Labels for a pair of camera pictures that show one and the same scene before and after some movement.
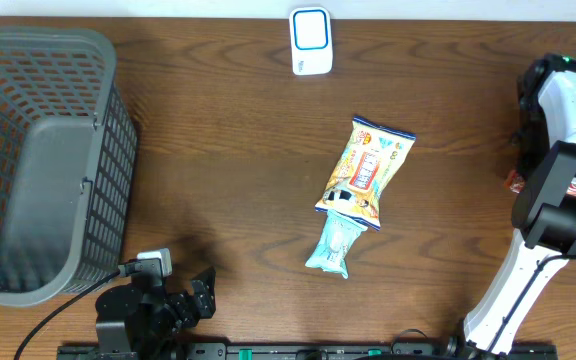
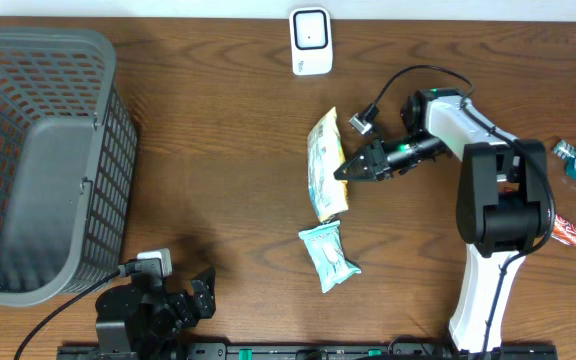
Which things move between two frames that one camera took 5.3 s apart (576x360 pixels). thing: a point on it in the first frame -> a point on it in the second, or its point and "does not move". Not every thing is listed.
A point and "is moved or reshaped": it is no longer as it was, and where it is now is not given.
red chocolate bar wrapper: [515, 183] is moved or reshaped
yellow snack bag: [373, 154] is moved or reshaped
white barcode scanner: [311, 40] does not move
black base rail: [222, 351] does not move
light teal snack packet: [336, 242] is moved or reshaped
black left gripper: [203, 296] does not move
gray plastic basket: [52, 164] does not move
